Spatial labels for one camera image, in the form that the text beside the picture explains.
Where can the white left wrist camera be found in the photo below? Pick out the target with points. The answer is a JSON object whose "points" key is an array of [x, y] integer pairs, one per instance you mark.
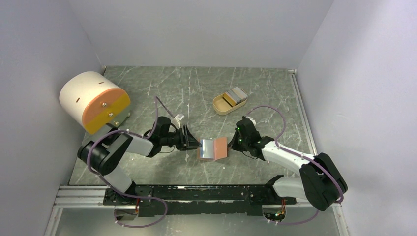
{"points": [[176, 121]]}

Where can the beige oval tray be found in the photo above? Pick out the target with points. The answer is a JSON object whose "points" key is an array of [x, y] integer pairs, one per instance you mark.
{"points": [[223, 108]]}

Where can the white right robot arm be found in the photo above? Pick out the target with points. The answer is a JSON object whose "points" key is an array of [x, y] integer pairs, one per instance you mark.
{"points": [[318, 179]]}

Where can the white cylindrical drawer unit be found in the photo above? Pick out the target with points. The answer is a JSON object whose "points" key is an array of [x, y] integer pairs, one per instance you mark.
{"points": [[93, 101]]}

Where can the tan leather card holder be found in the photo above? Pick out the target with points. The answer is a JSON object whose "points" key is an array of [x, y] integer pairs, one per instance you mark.
{"points": [[213, 149]]}

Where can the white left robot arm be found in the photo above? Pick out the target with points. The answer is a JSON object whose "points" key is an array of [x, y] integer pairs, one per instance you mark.
{"points": [[103, 152]]}

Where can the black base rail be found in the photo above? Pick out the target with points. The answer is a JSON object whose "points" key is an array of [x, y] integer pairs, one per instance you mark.
{"points": [[153, 200]]}

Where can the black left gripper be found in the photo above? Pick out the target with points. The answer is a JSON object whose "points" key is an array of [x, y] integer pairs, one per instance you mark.
{"points": [[188, 141]]}

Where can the stack of credit cards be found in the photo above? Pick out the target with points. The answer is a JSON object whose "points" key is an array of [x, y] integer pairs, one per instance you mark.
{"points": [[234, 96]]}

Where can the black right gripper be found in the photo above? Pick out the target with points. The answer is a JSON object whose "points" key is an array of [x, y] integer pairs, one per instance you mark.
{"points": [[233, 144]]}

